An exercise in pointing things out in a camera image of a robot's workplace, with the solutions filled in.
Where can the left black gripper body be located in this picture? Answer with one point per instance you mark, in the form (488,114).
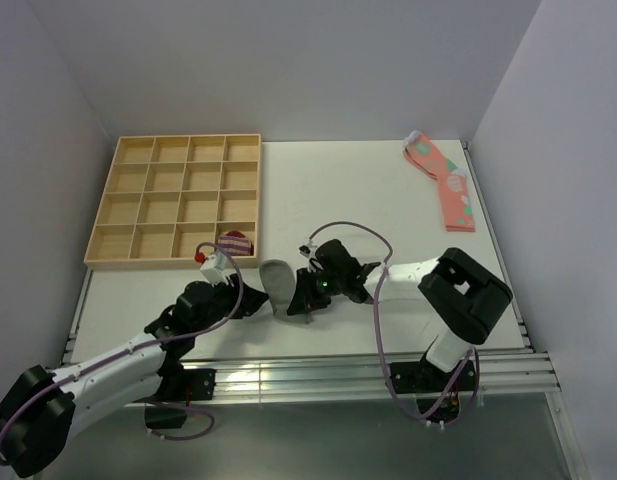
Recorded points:
(224,301)

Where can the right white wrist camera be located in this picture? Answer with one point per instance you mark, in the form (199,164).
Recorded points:
(308,250)

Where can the wooden compartment tray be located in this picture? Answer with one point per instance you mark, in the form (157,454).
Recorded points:
(168,196)

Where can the grey sock with black stripes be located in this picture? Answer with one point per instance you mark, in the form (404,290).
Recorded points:
(279,283)

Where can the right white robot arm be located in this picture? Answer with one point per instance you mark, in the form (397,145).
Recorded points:
(467,297)

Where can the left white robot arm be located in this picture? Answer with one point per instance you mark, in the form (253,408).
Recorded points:
(45,408)

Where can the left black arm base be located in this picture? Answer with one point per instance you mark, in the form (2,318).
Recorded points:
(173,405)

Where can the aluminium frame rail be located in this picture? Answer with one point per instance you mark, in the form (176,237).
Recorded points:
(359,377)

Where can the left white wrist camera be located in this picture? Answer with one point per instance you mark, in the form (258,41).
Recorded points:
(211,267)

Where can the purple striped rolled sock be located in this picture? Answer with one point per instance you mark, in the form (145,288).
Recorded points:
(235,243)

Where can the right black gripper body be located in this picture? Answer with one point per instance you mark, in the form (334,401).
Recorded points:
(319,287)

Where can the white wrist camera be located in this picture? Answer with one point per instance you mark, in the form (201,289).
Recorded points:
(211,267)
(308,250)

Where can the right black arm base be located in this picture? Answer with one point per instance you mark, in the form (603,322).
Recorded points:
(441,398)

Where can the pink patterned sock pair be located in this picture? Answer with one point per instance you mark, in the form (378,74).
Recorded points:
(451,181)

